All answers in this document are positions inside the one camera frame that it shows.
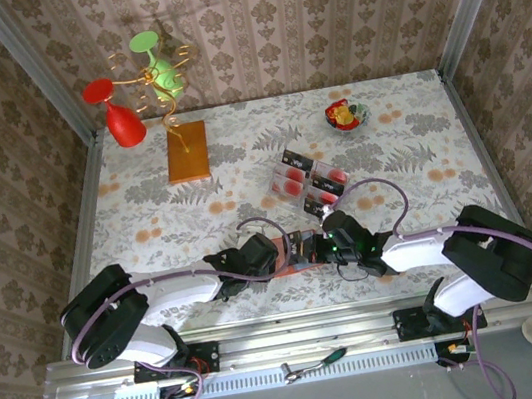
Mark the white card red circle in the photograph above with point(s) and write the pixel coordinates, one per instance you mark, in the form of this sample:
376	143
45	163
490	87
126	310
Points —
290	183
333	172
325	197

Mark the clear acrylic card stand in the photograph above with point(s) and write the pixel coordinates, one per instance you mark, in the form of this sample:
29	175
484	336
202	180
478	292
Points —
311	179

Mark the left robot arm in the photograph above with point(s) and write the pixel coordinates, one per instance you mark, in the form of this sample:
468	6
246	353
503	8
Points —
180	294

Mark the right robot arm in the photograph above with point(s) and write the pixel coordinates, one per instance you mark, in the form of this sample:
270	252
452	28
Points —
416	251

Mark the floral fern print tablecloth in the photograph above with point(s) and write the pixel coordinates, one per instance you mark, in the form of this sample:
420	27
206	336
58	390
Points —
311	293

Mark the yellow power connector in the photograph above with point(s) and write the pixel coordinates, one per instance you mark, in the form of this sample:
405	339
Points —
189	389

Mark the yellow and red snack packet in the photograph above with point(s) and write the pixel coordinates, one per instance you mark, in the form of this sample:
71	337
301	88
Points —
344	115

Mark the white bowl green leaf print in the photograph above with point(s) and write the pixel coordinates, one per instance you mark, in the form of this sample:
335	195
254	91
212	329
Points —
363	115

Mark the red wine glass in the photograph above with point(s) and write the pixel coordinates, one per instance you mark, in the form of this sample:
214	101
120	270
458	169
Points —
125	125

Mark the green wine glass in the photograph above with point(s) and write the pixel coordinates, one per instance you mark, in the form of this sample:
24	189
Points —
163	76

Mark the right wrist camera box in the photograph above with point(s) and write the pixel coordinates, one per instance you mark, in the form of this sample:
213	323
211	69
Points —
343	225

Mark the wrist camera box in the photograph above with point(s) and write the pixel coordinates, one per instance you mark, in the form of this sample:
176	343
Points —
258	254
343	225

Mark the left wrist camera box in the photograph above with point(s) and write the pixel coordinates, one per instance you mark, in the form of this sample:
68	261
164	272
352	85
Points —
258	254

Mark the aluminium front rail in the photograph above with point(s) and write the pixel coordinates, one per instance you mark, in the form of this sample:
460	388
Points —
317	333

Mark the aluminium side rail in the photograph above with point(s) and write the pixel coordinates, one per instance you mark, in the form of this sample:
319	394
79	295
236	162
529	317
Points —
83	238
482	150

